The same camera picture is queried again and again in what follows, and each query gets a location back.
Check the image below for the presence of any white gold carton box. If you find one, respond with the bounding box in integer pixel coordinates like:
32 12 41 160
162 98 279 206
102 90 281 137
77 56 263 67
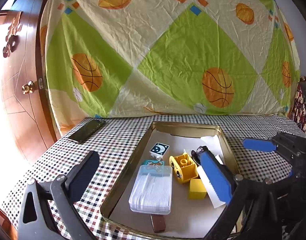
196 166 225 209

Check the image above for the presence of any yellow cube block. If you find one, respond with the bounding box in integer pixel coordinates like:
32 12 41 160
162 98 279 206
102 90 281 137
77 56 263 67
188 179 207 199

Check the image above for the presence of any yellow face toy block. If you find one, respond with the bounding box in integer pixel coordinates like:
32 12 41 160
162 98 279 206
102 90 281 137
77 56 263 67
169 152 199 184

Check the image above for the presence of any copper rectangular tin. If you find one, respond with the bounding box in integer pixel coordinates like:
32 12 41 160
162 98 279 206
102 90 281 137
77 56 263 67
150 214 166 233

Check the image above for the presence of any clear plastic case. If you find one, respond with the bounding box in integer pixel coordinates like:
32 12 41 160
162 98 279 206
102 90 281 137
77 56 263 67
129 165 173 215

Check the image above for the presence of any blue bear toy block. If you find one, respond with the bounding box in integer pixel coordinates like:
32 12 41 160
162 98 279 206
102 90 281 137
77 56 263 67
142 160 164 167

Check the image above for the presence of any moon picture toy block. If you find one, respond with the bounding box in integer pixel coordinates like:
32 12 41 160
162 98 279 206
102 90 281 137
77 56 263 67
149 142 169 160

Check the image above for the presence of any black floral hair clip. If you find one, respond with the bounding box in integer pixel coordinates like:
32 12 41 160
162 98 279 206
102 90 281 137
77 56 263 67
190 146 206 166

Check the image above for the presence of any red plaid bear fabric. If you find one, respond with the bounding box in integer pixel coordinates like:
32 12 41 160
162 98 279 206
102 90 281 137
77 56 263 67
289 76 306 134

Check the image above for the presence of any gold metal tin tray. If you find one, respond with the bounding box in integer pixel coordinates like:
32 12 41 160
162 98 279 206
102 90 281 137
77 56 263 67
100 121 238 239

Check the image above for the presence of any white paper tray liner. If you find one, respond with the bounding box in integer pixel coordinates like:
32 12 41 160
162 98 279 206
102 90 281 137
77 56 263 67
110 130 225 238

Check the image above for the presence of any black smartphone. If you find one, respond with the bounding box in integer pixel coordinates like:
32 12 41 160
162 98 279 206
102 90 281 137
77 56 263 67
67 119 106 144

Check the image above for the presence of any checkered tablecloth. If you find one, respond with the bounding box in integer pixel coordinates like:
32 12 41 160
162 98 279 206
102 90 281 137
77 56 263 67
2 115 305 239

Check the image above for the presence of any brass door knob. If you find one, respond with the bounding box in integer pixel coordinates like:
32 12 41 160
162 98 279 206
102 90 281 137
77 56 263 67
22 81 35 95

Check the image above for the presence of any green basketball bedsheet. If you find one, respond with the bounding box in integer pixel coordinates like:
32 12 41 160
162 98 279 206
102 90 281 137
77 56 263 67
40 0 300 134

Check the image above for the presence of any wooden door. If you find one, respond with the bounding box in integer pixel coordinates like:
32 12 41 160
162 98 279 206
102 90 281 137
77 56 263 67
0 0 57 163

